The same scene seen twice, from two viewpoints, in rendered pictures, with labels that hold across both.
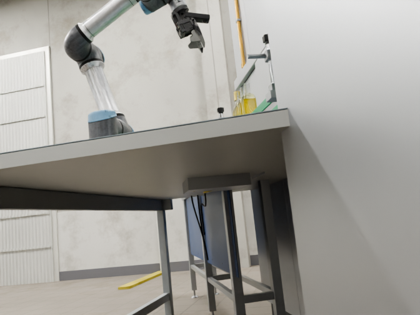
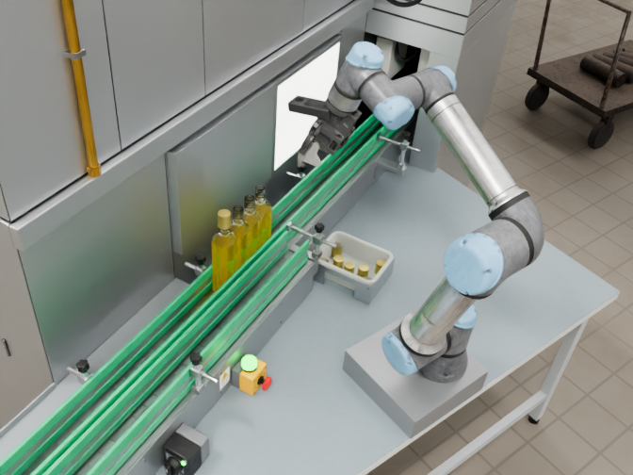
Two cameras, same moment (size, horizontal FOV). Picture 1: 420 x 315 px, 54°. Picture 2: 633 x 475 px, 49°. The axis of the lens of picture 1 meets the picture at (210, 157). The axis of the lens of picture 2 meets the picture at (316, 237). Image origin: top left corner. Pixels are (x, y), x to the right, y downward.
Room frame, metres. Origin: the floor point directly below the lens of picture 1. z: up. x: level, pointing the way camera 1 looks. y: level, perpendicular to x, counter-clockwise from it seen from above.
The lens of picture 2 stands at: (2.90, 0.88, 2.30)
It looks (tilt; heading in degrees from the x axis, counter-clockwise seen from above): 40 degrees down; 216
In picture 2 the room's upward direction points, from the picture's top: 6 degrees clockwise
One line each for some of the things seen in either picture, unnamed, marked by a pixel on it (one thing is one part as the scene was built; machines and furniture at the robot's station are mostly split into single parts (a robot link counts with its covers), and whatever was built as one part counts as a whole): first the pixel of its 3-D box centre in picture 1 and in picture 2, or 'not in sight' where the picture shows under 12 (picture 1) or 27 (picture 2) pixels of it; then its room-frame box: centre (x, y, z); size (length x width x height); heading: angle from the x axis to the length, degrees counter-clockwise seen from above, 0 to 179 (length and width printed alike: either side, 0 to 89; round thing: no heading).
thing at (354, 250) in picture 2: not in sight; (351, 265); (1.49, -0.01, 0.80); 0.22 x 0.17 x 0.09; 100
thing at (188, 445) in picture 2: not in sight; (186, 450); (2.30, 0.11, 0.79); 0.08 x 0.08 x 0.08; 10
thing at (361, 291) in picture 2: not in sight; (344, 264); (1.49, -0.04, 0.79); 0.27 x 0.17 x 0.08; 100
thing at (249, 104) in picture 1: (250, 117); (259, 229); (1.74, -0.19, 0.99); 0.06 x 0.06 x 0.21; 10
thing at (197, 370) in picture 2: not in sight; (204, 378); (2.20, 0.07, 0.94); 0.07 x 0.04 x 0.13; 100
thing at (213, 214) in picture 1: (217, 224); not in sight; (2.49, 0.00, 0.54); 1.59 x 0.18 x 0.43; 10
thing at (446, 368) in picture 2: not in sight; (443, 349); (1.66, 0.43, 0.88); 0.15 x 0.15 x 0.10
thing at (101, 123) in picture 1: (103, 126); (449, 322); (1.67, 0.43, 1.00); 0.13 x 0.12 x 0.14; 167
